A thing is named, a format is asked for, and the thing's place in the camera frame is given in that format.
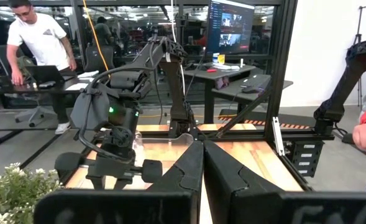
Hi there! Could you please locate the black laptop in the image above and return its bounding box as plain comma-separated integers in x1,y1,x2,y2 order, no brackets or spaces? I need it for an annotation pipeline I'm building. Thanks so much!
25,65,76,83

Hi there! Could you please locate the black aluminium table frame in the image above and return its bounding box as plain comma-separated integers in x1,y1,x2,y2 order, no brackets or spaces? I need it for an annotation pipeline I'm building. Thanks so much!
54,0,337,194

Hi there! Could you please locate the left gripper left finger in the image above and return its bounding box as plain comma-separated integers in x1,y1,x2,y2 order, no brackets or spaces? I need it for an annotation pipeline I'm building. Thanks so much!
33,140,204,224

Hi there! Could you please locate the white paper stack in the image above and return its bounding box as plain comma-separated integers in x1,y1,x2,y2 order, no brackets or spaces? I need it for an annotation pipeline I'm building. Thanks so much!
76,70,100,82

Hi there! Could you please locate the computer monitor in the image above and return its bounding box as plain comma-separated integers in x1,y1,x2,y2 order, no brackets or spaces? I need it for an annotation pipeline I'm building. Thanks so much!
206,0,255,57

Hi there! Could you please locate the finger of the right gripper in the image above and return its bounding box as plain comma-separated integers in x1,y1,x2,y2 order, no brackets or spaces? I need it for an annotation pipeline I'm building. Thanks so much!
91,177,106,190
113,179,133,190

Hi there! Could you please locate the white-flowered potted plant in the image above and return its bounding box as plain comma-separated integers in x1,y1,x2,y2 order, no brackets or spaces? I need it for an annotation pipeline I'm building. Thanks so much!
0,162,64,224

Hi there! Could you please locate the black office desk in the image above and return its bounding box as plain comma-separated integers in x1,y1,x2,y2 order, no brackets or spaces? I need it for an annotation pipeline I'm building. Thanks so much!
212,73,295,114
0,76,90,147
182,63,257,125

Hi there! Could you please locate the white paper sheet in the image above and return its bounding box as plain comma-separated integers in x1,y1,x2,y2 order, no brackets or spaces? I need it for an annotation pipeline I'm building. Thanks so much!
65,82,89,91

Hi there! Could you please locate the black office chair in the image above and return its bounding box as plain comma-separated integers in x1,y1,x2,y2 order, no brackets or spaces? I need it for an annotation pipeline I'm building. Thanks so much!
85,45,115,74

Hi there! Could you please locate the small yellow blue box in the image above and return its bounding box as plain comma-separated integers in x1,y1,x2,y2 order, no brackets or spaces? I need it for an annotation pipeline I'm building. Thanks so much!
212,52,226,65

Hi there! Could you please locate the olive green cloth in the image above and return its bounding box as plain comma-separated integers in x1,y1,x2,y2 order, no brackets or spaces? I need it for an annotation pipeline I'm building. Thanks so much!
16,55,34,78

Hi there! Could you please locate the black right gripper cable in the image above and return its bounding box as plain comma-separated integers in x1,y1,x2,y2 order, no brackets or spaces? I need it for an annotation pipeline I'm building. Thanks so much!
78,67,154,162

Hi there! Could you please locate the black computer mouse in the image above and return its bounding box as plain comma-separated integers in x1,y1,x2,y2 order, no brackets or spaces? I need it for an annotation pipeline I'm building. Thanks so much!
241,85,260,94

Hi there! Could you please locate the orange cable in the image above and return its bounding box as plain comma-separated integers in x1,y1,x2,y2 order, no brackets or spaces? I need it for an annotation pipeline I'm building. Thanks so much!
82,0,233,119

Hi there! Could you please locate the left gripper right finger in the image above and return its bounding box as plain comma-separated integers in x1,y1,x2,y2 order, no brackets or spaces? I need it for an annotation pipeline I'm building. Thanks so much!
203,139,366,224

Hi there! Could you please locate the black labelled control box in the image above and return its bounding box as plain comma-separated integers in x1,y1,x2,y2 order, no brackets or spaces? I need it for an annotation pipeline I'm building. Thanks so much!
290,139,324,178

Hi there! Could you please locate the black tripod stand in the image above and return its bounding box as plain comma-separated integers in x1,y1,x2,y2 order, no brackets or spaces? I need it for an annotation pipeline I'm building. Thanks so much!
352,5,366,103

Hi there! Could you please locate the black orange-striped floor ramp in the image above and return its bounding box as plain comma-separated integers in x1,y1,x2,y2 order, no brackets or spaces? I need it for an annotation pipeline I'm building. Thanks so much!
218,108,318,130

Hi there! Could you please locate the silver metal bracket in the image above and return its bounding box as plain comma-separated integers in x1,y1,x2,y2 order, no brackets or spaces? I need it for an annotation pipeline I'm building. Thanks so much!
272,116,286,156

